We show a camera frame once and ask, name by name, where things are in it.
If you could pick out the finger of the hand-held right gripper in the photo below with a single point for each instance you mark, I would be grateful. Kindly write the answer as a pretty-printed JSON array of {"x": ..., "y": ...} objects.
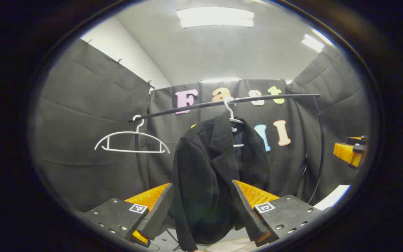
[{"x": 345, "y": 152}]

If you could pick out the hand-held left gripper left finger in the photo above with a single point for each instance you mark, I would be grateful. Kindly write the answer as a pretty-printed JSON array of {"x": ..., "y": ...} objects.
[{"x": 156, "y": 217}]

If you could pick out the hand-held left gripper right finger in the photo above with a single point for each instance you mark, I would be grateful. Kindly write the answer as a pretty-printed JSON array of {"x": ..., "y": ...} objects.
[{"x": 247, "y": 213}]

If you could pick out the black ribbed jacket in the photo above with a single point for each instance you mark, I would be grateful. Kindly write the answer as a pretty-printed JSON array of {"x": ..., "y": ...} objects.
[{"x": 201, "y": 168}]

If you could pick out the black clothes rack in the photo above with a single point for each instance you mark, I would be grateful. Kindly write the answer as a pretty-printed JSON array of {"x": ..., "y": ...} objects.
[{"x": 292, "y": 95}]

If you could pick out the white plastic hanger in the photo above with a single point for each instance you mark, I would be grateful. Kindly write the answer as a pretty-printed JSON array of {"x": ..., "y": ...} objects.
[
  {"x": 139, "y": 128},
  {"x": 230, "y": 112}
]

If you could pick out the white board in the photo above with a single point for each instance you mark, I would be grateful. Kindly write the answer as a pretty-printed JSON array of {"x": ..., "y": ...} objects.
[{"x": 332, "y": 197}]

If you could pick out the small ceiling light panel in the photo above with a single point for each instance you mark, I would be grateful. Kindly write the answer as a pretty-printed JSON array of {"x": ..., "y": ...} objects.
[{"x": 312, "y": 42}]

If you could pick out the black backdrop cloth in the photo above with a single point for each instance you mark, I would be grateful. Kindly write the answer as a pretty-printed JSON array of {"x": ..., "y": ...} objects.
[{"x": 82, "y": 105}]

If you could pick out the narrow ceiling light strip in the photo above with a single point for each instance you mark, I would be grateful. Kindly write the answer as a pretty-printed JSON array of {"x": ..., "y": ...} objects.
[{"x": 219, "y": 80}]

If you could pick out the large ceiling light panel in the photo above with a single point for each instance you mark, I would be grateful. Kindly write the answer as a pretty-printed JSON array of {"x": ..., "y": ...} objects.
[{"x": 215, "y": 16}]

